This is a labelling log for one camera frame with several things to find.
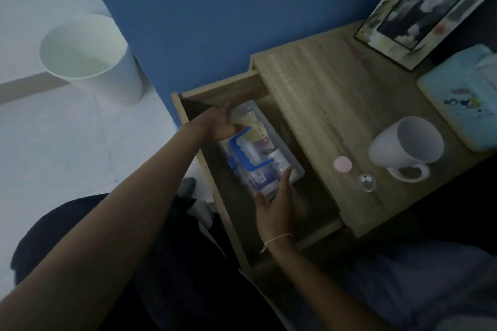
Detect yellow medicine box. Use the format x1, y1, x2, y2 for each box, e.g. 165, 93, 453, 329
232, 115, 269, 141

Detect white string bracelet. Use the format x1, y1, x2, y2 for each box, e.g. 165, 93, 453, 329
259, 233, 295, 253

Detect person's black trousers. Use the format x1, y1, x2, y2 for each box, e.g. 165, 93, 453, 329
9, 193, 288, 331

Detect clear plastic medicine box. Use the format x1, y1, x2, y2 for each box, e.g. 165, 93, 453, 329
219, 100, 305, 200

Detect wooden nightstand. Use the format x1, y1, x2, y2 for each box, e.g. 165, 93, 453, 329
248, 20, 497, 238

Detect person's left hand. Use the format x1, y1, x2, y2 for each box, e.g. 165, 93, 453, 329
190, 106, 242, 143

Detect pale photo frame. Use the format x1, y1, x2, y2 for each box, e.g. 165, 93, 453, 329
355, 0, 497, 71

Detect pink round lid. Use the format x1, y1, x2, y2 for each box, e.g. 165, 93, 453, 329
333, 156, 353, 174

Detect person's left forearm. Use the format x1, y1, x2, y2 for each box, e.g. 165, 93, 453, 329
0, 121, 210, 331

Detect small white pill bottle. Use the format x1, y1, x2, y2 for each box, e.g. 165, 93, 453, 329
268, 149, 292, 172

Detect small clear pill jar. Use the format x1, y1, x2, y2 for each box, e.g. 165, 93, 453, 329
357, 173, 377, 192

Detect light blue tissue box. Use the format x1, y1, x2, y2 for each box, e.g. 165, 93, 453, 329
417, 44, 497, 153

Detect white tissue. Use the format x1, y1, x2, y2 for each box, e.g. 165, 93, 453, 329
475, 53, 497, 91

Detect white trash bin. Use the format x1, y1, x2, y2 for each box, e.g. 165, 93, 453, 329
39, 13, 144, 106

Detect person's right forearm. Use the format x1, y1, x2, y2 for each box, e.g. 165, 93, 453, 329
266, 243, 393, 331

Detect large white spray bottle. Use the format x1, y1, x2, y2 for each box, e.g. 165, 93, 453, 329
232, 144, 280, 194

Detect white mug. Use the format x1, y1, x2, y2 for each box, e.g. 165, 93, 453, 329
368, 116, 445, 183

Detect pale blue-grey bedding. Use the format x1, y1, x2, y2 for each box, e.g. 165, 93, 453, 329
341, 239, 497, 331

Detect person's right hand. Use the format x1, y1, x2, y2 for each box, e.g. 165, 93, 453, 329
253, 167, 298, 250

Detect wooden drawer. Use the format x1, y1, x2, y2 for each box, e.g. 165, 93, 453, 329
170, 69, 344, 272

